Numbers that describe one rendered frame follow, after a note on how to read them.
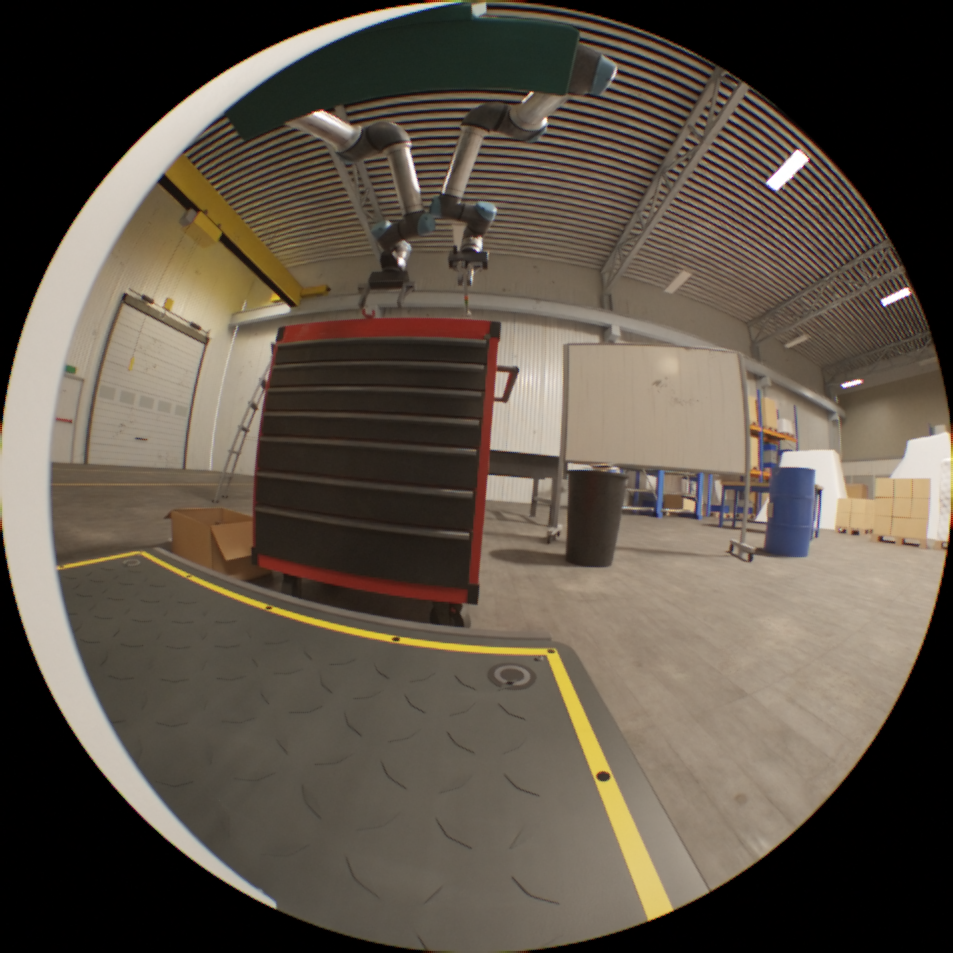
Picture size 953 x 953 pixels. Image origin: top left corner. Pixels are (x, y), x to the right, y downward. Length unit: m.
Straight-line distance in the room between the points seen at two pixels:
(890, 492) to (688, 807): 6.33
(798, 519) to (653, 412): 1.93
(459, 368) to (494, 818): 0.82
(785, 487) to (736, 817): 3.26
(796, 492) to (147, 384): 13.85
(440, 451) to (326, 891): 0.77
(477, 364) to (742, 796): 1.14
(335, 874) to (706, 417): 3.19
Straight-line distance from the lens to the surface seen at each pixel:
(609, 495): 2.00
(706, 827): 0.64
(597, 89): 0.89
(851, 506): 8.26
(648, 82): 8.57
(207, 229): 8.88
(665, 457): 2.97
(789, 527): 3.62
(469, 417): 0.81
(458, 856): 0.18
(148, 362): 11.68
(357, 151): 1.25
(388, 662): 0.30
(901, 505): 6.66
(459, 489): 0.78
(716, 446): 3.12
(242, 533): 1.32
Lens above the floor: 0.49
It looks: 1 degrees up
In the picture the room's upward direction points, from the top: 5 degrees clockwise
